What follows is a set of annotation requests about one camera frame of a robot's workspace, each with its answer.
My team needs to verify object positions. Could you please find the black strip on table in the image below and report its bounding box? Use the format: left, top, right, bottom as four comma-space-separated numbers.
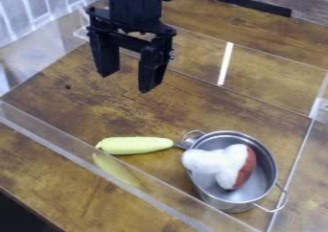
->
212, 0, 292, 17

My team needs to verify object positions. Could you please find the clear acrylic triangle bracket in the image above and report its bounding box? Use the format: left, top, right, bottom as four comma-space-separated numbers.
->
74, 9, 90, 42

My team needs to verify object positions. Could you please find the silver pot with handles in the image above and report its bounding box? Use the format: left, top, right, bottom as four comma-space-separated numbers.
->
176, 129, 288, 214

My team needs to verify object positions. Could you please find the green handled spoon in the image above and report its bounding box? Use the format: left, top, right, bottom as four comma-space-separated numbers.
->
95, 136, 196, 155

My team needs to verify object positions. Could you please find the red and white toy mushroom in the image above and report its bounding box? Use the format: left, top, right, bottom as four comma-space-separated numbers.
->
182, 144, 256, 190

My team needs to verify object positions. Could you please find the clear acrylic barrier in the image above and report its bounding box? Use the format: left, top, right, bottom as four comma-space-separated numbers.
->
0, 101, 260, 232
267, 73, 328, 232

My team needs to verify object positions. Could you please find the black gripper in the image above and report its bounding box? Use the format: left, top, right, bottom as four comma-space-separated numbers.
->
86, 0, 177, 93

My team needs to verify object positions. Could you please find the clear acrylic right barrier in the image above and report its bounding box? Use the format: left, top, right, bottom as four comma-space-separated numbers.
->
267, 73, 328, 232

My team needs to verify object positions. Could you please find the clear acrylic front barrier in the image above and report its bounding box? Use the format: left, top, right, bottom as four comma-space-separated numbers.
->
0, 101, 260, 232

